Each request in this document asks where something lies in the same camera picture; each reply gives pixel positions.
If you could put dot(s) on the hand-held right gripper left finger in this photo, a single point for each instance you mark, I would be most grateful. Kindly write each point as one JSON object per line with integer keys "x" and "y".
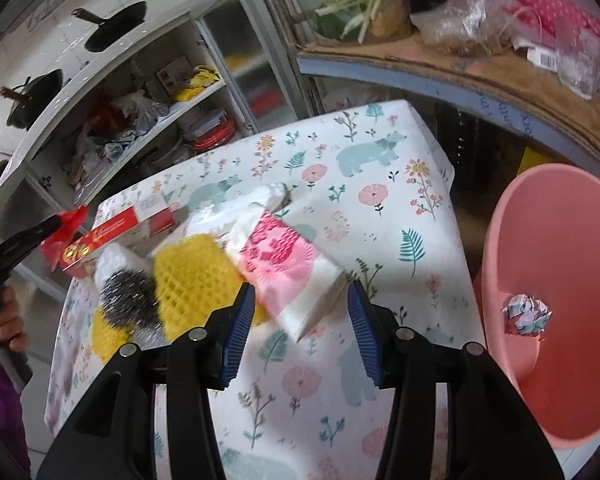
{"x": 237, "y": 332}

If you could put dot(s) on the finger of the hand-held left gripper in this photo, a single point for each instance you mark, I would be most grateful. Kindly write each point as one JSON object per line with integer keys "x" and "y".
{"x": 27, "y": 237}

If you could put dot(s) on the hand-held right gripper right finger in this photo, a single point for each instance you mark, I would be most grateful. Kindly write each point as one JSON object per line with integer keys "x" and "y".
{"x": 362, "y": 335}

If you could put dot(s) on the red plastic wrapper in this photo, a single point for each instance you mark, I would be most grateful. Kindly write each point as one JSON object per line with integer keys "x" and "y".
{"x": 70, "y": 225}

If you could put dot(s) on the yellow foam net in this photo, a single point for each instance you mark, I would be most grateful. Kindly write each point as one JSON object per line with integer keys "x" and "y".
{"x": 190, "y": 275}

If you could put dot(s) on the pink printed tissue pack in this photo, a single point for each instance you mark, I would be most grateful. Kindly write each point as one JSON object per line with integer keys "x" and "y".
{"x": 290, "y": 270}

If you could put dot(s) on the red cardboard box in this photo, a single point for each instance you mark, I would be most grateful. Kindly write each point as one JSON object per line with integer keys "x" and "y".
{"x": 122, "y": 224}

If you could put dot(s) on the steel wool scrubber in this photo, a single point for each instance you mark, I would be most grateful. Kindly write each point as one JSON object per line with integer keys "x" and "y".
{"x": 130, "y": 295}

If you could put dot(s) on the translucent plastic bag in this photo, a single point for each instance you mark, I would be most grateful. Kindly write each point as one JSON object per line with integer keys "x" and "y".
{"x": 220, "y": 215}

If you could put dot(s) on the paper ball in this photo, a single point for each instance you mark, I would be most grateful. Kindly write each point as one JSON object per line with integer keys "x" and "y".
{"x": 527, "y": 315}

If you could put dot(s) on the pink plastic basin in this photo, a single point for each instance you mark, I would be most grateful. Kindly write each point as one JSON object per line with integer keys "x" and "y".
{"x": 555, "y": 240}

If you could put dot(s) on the person's left forearm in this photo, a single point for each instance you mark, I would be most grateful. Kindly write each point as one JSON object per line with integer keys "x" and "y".
{"x": 0, "y": 410}

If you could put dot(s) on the person's left hand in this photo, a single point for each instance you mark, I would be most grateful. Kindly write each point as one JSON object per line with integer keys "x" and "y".
{"x": 7, "y": 317}

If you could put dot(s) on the black pan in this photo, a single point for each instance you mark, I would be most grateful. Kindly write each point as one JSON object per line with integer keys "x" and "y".
{"x": 35, "y": 102}
{"x": 115, "y": 27}

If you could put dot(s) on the red plastic bag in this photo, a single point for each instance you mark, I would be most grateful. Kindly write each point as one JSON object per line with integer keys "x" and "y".
{"x": 102, "y": 115}

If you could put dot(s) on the grey plastic bag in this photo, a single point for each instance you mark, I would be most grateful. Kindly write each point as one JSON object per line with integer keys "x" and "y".
{"x": 140, "y": 110}

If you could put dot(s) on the white printed box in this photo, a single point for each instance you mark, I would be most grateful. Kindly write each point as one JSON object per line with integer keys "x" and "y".
{"x": 172, "y": 74}

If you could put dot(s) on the yellow packets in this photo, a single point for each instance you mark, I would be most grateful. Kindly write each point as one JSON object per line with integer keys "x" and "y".
{"x": 197, "y": 80}

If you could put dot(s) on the grey shelf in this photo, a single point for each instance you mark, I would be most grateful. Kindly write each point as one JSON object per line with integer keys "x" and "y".
{"x": 430, "y": 85}

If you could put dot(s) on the white cabinet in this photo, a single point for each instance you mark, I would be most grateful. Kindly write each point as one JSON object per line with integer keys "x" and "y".
{"x": 180, "y": 15}

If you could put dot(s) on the frosted cabinet door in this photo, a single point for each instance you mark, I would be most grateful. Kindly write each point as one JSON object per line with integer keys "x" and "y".
{"x": 250, "y": 60}

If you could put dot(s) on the cardboard sheet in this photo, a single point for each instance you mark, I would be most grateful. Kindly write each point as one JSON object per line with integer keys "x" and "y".
{"x": 480, "y": 72}

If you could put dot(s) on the metal pole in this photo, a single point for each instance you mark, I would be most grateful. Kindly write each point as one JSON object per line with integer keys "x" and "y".
{"x": 280, "y": 20}

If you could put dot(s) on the clear vegetable container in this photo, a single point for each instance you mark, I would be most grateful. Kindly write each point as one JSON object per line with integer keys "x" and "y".
{"x": 390, "y": 15}

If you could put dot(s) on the green onions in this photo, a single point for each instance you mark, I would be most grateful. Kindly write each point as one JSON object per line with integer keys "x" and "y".
{"x": 360, "y": 5}

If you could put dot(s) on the white barcode label box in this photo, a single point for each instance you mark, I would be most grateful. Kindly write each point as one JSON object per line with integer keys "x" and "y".
{"x": 542, "y": 55}

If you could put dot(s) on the clear plastic bag with label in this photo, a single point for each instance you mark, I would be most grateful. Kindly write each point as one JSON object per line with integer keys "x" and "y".
{"x": 460, "y": 15}

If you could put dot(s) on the glass mug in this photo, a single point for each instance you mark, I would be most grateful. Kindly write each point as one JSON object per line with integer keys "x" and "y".
{"x": 587, "y": 67}

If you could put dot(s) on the pink polka dot cloth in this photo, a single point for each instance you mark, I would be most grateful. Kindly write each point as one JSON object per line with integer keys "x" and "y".
{"x": 555, "y": 10}

